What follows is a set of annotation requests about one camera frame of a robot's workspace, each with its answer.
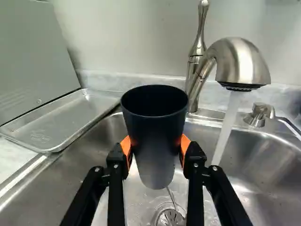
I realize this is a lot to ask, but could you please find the dark blue plastic cup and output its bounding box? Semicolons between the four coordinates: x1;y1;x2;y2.
120;85;189;191

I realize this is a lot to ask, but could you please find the metal tray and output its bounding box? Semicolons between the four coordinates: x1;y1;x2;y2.
0;88;122;154

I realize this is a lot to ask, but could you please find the stainless steel sink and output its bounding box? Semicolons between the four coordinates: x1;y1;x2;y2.
0;106;301;226

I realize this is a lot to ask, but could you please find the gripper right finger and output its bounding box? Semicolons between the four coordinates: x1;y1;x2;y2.
175;134;253;226

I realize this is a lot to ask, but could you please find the brushed steel kitchen tap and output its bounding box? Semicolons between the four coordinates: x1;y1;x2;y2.
185;0;272;113

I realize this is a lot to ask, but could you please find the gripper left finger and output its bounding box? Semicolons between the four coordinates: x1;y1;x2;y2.
59;135;138;226

